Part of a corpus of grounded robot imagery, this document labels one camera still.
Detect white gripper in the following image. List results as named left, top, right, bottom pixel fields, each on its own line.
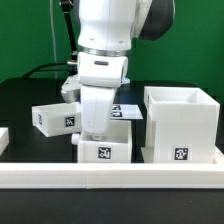
left=78, top=52, right=128, bottom=140

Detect white front drawer box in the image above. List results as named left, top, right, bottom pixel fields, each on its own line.
left=71, top=120, right=132, bottom=163

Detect white drawer box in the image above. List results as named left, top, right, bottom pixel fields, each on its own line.
left=71, top=120, right=132, bottom=163
left=32, top=102, right=81, bottom=137

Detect white drawer cabinet frame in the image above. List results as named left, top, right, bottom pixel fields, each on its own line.
left=142, top=86, right=220, bottom=164

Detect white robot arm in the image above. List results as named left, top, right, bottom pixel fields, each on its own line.
left=61, top=0, right=175, bottom=140

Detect white rear drawer box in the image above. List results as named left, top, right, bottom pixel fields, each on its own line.
left=32, top=102, right=81, bottom=137

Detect paper sheet with tags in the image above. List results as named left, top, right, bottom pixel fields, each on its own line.
left=110, top=104, right=142, bottom=120

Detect white block at left edge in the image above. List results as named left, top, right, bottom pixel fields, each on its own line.
left=0, top=127, right=9, bottom=155

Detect white L-shaped fence rail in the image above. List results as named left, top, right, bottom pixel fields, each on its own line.
left=0, top=163, right=224, bottom=189

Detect black cable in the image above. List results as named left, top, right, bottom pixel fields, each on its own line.
left=22, top=61, right=81, bottom=80

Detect thin white cable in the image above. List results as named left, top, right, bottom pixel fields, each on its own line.
left=49, top=0, right=58, bottom=80

